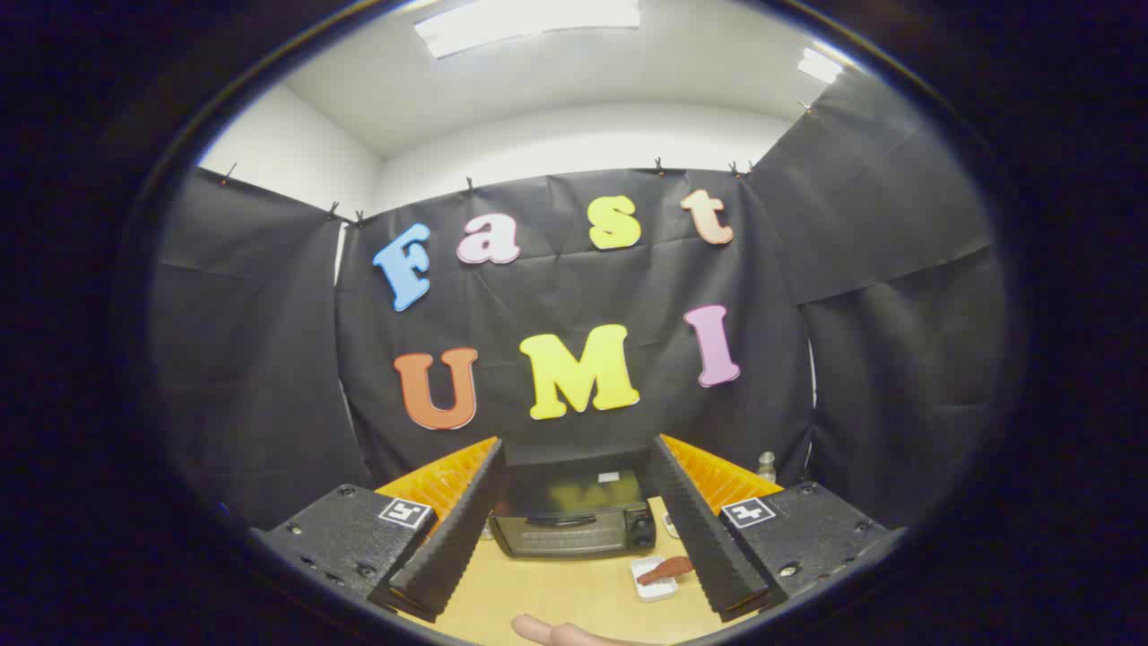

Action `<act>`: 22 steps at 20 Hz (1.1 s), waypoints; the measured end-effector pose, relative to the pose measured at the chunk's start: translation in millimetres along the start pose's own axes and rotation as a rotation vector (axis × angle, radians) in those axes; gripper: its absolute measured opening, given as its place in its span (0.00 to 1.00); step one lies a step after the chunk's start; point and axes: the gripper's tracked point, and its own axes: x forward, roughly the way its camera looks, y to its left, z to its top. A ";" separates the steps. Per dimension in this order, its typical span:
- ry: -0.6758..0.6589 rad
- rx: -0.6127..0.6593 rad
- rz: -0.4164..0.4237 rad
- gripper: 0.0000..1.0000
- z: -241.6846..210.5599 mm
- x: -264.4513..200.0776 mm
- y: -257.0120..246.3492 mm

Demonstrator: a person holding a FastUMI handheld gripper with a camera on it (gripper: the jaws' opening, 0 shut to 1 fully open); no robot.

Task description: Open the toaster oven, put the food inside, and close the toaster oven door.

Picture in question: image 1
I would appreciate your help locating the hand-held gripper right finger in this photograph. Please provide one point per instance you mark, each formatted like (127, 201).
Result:
(700, 529)

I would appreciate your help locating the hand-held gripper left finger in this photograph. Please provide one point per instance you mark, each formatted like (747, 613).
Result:
(457, 529)

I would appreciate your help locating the brown meat piece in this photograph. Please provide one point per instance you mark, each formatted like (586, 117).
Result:
(668, 569)

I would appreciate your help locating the black toaster oven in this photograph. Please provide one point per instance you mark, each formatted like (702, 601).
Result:
(565, 531)

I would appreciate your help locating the white divided dish with beans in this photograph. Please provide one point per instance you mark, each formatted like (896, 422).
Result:
(670, 526)

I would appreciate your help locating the white rectangular tray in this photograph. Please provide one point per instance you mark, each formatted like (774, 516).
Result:
(655, 591)

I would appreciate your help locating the clear glass bottle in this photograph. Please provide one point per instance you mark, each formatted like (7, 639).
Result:
(767, 468)

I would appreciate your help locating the row of black cloth clips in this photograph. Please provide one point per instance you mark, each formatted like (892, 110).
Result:
(469, 186)

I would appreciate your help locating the small ceiling light panel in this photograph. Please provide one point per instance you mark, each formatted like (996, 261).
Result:
(820, 65)

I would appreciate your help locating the long ceiling light panel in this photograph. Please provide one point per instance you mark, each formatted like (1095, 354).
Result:
(529, 22)

